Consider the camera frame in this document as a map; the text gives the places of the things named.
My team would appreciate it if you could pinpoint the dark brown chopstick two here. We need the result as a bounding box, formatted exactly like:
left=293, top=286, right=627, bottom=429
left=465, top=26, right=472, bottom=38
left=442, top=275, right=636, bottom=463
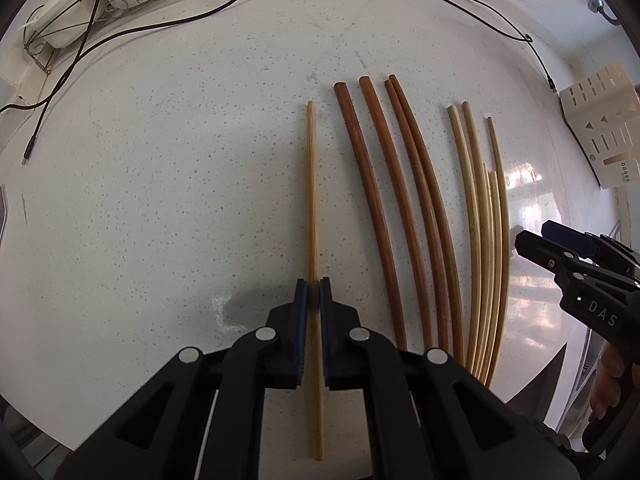
left=359, top=75, right=433, bottom=350

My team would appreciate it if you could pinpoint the light bamboo chopstick five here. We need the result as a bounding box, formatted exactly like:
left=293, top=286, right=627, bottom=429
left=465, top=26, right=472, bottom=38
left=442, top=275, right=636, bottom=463
left=486, top=117, right=511, bottom=386

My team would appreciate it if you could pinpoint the light bamboo chopstick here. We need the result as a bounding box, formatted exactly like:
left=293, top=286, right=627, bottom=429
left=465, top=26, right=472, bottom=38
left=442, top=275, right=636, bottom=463
left=307, top=101, right=326, bottom=462

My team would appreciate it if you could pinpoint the light bamboo chopstick two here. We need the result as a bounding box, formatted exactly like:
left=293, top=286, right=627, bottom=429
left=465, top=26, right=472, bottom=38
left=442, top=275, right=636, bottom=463
left=447, top=105, right=482, bottom=375

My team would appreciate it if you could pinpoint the light bamboo chopstick three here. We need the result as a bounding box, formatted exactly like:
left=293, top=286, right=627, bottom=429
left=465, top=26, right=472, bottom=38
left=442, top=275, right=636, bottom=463
left=462, top=101, right=495, bottom=382

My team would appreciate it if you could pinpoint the dark brown chopstick four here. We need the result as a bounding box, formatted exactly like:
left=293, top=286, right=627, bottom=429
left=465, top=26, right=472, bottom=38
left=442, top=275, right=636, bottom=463
left=385, top=75, right=465, bottom=364

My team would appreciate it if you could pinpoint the light bamboo chopstick four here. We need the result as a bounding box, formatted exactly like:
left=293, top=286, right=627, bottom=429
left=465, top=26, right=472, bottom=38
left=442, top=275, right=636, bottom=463
left=484, top=171, right=502, bottom=386

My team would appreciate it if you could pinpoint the dark brown chopstick three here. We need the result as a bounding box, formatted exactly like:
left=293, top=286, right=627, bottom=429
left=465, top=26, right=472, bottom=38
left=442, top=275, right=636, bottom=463
left=385, top=76, right=450, bottom=350

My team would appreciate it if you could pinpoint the dark brown chopstick one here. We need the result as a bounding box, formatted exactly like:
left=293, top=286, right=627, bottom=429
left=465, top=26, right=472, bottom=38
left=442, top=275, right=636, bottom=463
left=333, top=82, right=407, bottom=350

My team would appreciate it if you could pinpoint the right hand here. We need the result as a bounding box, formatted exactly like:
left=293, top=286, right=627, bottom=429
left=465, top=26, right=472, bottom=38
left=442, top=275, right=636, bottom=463
left=589, top=344, right=625, bottom=419

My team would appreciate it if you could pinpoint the cream utensil holder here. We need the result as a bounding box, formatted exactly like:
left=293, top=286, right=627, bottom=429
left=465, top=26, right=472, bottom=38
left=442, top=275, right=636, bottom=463
left=560, top=61, right=639, bottom=188

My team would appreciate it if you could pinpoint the chrome wall hook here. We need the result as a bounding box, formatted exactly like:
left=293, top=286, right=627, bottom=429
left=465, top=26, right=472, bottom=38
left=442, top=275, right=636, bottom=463
left=588, top=0, right=620, bottom=26

